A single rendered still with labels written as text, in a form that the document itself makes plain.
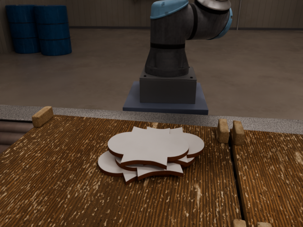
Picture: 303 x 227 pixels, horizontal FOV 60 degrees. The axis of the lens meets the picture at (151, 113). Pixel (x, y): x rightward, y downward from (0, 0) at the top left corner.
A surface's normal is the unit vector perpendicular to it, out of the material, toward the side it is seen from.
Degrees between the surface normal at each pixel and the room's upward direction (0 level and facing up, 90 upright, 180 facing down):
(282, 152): 0
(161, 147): 0
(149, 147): 0
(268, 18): 90
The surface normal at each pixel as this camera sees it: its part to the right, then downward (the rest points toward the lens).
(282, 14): -0.07, 0.42
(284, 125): 0.00, -0.91
